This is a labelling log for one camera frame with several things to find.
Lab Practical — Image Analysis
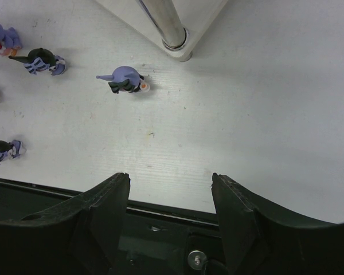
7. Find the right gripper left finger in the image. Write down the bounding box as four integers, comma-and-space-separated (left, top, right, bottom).
0, 173, 130, 274

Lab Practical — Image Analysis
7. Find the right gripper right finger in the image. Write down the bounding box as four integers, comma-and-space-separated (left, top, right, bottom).
212, 173, 344, 274

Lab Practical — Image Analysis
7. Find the purple bunny with red cake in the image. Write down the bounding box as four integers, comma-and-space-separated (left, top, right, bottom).
0, 24, 22, 56

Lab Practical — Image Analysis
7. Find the light wooden two-tier shelf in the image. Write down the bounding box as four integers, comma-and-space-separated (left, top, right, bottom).
97, 0, 228, 62

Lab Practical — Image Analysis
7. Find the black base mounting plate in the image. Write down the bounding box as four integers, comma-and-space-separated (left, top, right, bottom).
0, 179, 227, 274

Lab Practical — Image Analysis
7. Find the black imp figure front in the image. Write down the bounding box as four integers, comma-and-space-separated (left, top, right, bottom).
0, 140, 26, 164

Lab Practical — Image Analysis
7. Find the purple-headed figure black bow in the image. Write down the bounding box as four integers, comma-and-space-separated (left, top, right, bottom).
96, 66, 150, 94

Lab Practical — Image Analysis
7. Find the black-headed figure purple bow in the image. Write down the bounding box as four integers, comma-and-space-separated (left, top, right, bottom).
9, 48, 67, 76

